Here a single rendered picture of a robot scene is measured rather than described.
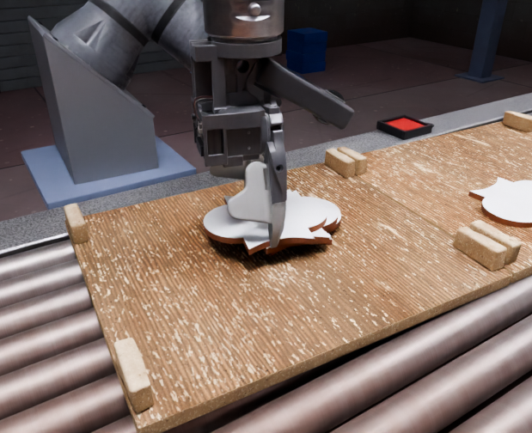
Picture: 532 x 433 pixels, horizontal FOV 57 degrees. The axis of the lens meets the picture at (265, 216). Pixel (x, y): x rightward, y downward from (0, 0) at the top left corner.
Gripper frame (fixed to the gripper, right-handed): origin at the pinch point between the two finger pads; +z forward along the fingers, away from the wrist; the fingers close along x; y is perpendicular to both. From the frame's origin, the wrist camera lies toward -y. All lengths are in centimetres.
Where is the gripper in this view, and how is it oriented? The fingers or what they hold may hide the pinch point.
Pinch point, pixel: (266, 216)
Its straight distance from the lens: 57.3
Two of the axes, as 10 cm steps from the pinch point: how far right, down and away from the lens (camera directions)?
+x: 2.7, 4.8, -8.3
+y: -9.6, 1.4, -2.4
